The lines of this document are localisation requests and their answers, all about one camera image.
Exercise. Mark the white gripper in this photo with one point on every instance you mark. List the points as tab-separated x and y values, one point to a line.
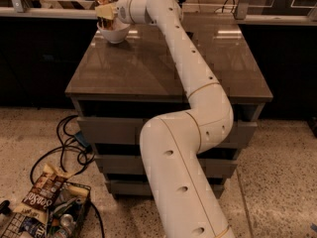
123	10

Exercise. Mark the orange drink can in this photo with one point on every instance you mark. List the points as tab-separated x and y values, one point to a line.
104	23

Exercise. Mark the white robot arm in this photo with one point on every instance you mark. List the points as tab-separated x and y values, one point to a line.
170	142

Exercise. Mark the white ceramic bowl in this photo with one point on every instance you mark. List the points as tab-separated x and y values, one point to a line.
115	34

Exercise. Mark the silver can in basket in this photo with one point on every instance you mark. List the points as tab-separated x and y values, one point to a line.
67	223

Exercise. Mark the top grey drawer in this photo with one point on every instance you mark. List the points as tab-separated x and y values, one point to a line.
126	131

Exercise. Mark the grey drawer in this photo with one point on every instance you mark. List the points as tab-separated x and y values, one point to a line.
142	188
133	165
126	131

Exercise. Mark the blue plug box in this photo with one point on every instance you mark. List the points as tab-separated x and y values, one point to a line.
82	142

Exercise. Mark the middle grey drawer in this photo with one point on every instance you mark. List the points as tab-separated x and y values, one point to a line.
133	165

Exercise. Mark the bottom grey drawer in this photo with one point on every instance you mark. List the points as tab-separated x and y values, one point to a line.
142	188

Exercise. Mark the brown chip bag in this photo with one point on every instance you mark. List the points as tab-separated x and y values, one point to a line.
43	194

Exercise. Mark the metal railing frame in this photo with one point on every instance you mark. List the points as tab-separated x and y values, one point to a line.
259	12

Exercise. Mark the black wire basket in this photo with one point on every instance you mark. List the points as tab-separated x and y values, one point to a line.
73	199

